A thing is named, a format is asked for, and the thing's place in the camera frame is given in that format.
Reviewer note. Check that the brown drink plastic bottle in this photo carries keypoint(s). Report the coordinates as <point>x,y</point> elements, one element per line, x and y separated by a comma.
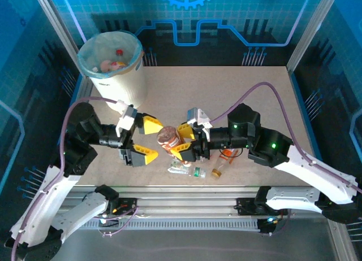
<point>168,136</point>

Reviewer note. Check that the orange label gold cap bottle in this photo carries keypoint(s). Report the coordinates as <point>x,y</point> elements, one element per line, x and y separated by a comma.
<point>216,173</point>

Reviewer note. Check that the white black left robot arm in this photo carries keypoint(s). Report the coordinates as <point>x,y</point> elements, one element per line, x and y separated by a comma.
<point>36,210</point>

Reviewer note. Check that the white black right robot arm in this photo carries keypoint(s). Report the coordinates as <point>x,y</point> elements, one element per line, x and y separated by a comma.
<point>311,170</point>

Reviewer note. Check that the white waste bin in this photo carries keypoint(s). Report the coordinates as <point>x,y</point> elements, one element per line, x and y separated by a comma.
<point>121,88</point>

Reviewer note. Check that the blue plastic bin liner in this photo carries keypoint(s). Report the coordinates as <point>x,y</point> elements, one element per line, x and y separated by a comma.
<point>133,46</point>

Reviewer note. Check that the clear bottle green white label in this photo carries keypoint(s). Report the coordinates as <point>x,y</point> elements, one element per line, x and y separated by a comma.
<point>181,168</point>

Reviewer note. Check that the black connector box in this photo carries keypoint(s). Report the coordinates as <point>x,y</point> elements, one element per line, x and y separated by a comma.
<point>108,223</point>
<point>266,227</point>

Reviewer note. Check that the red capped plastic bottle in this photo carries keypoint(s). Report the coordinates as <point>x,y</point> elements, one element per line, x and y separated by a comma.
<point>119,51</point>

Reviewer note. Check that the grey metal shelf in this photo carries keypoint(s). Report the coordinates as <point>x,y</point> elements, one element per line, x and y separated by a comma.
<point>183,244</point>

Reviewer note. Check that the aluminium table frame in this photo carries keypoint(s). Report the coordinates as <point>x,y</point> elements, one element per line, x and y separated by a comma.
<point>183,201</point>

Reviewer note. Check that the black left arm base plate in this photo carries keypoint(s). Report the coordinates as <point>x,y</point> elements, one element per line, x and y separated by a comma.
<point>127,206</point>

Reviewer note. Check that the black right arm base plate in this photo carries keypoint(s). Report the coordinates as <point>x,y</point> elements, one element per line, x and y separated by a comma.
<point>244,206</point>

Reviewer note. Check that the aluminium left corner post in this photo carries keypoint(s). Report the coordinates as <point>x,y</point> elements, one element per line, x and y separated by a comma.
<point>56,21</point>

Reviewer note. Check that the aluminium corner post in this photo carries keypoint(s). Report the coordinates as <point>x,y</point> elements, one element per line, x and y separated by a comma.
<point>311,26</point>
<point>56,21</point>

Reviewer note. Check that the aluminium right corner post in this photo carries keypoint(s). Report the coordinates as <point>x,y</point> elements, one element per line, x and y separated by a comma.
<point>311,26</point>

